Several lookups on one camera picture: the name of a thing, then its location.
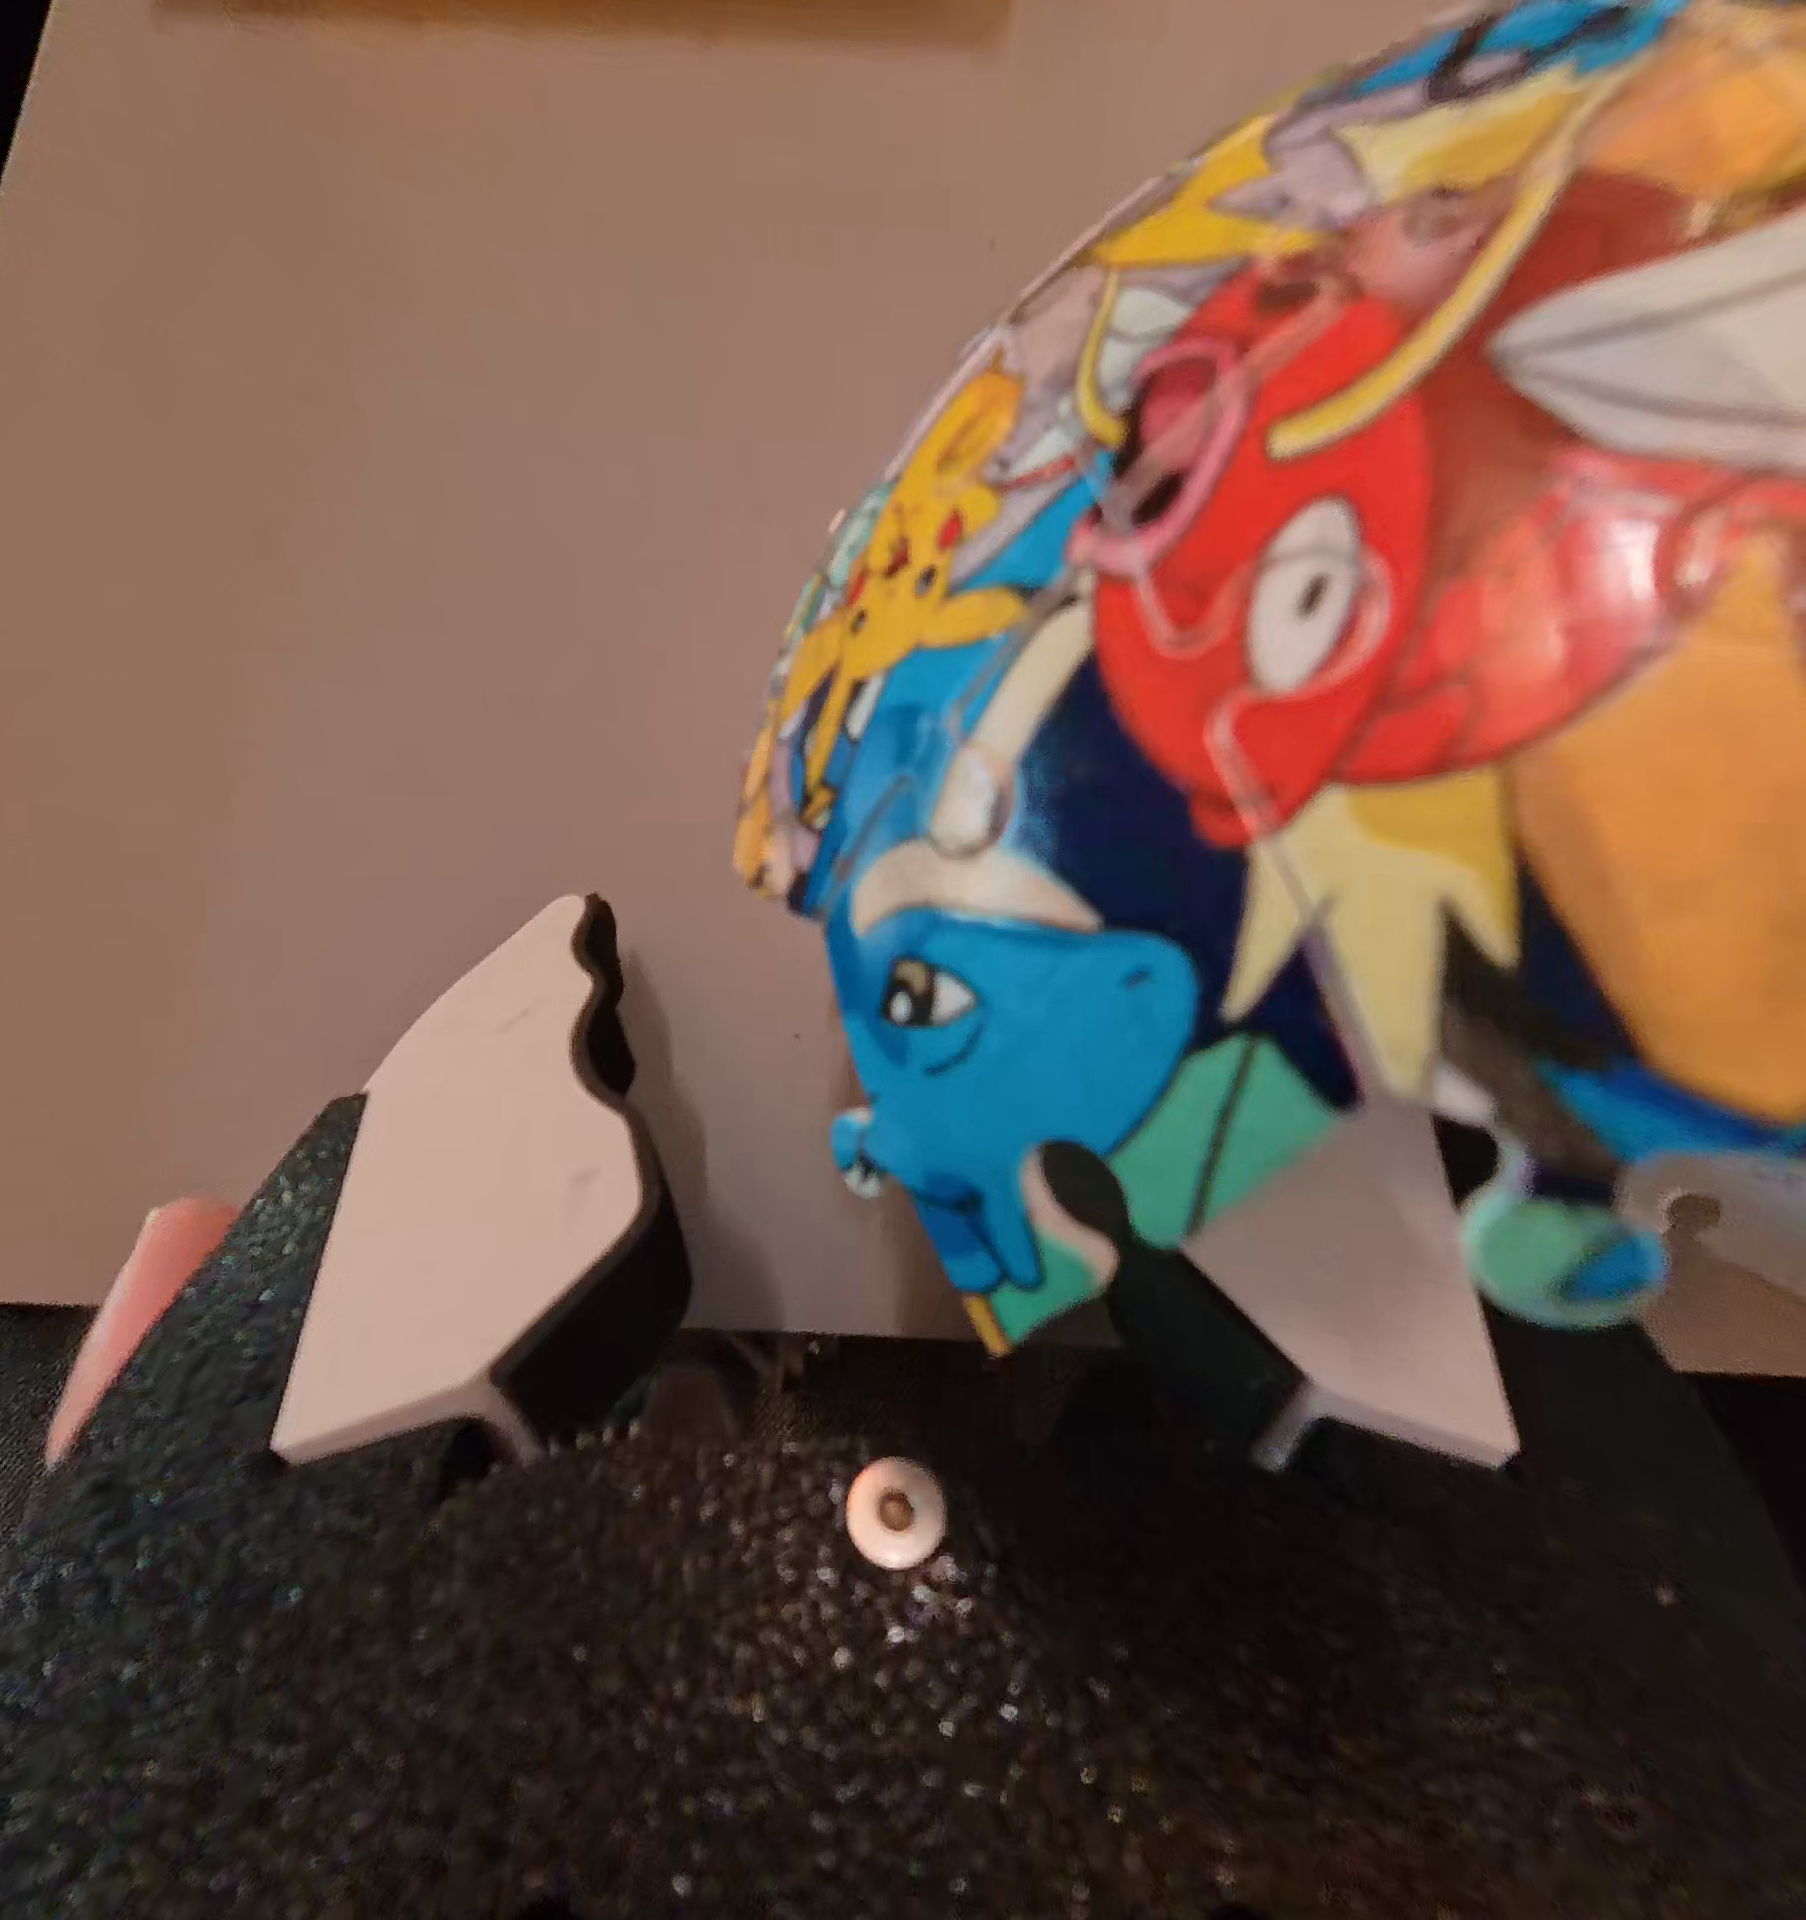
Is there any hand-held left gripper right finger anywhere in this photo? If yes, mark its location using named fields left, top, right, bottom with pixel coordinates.
left=1023, top=1108, right=1524, bottom=1475

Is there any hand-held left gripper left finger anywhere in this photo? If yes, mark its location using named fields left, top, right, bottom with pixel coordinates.
left=270, top=895, right=692, bottom=1470

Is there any colourful cartoon puzzle ball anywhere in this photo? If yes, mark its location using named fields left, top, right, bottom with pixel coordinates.
left=733, top=0, right=1806, bottom=1428

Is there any person's left hand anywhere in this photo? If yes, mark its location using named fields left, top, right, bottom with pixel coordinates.
left=45, top=1197, right=238, bottom=1464

